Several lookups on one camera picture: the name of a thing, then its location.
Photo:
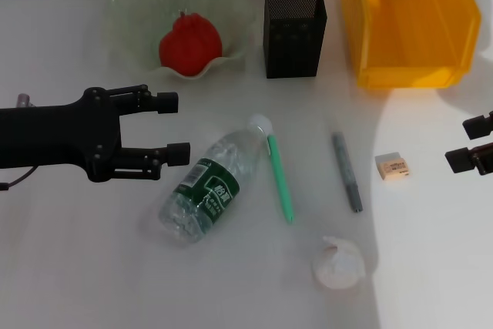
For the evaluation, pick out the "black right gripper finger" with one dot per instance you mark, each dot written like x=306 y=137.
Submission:
x=462 y=159
x=477 y=126

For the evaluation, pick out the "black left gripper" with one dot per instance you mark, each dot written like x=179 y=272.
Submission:
x=58 y=136

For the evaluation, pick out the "green-label clear water bottle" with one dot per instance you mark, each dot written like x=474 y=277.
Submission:
x=215 y=159

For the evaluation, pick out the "beige eraser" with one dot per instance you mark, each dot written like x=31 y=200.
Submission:
x=393 y=167

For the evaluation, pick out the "red-orange fruit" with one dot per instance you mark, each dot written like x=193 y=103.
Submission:
x=190 y=44

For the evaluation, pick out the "green pen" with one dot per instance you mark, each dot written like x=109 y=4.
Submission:
x=279 y=175

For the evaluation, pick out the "grey marker pen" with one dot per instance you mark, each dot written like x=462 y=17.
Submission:
x=346 y=171

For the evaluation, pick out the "white paper ball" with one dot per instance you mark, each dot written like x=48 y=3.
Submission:
x=341 y=265

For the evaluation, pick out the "green glass fruit bowl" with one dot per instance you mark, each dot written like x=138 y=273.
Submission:
x=135 y=17

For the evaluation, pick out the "black mesh pen holder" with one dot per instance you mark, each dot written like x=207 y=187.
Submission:
x=294 y=36

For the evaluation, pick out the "yellow plastic bin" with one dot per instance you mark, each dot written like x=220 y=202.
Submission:
x=416 y=36

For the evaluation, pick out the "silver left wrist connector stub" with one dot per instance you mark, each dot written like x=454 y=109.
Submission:
x=24 y=99

